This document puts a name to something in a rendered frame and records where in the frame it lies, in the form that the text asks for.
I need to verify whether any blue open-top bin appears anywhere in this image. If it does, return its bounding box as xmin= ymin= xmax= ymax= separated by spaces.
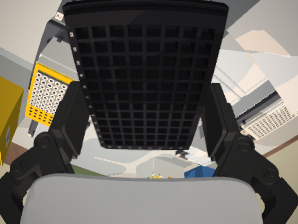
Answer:
xmin=184 ymin=165 xmax=216 ymax=178

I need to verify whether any black multiwell plate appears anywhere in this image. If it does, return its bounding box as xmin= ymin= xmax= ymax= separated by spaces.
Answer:
xmin=62 ymin=0 xmax=229 ymax=150

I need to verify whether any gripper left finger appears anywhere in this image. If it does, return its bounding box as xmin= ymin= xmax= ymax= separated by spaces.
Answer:
xmin=0 ymin=81 xmax=90 ymax=224

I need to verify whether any light grey bench mat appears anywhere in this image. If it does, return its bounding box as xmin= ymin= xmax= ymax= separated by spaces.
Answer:
xmin=0 ymin=0 xmax=298 ymax=178

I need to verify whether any yellow open-top bin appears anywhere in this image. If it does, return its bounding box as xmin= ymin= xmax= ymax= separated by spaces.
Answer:
xmin=0 ymin=76 xmax=24 ymax=166

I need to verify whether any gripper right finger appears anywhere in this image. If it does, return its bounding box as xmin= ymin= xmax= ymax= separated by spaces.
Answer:
xmin=200 ymin=83 xmax=298 ymax=224

